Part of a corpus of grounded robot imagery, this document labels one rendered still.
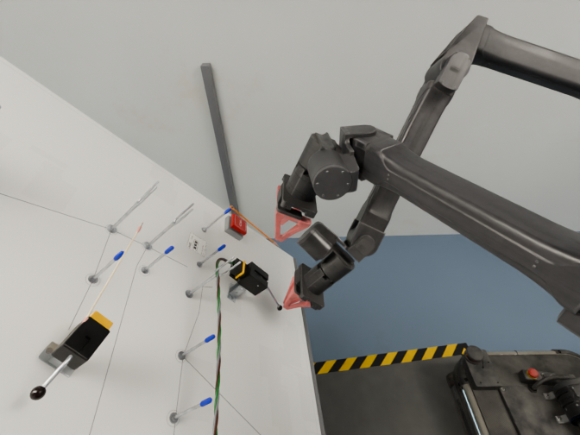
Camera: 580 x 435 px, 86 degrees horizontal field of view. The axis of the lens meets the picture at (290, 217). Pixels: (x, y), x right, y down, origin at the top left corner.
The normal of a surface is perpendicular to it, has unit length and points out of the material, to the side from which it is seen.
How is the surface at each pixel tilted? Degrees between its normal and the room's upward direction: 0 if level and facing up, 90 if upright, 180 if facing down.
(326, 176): 85
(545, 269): 88
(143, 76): 90
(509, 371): 0
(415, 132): 53
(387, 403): 0
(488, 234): 88
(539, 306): 0
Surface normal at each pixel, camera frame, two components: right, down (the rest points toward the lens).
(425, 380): -0.04, -0.74
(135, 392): 0.75, -0.55
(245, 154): 0.00, 0.67
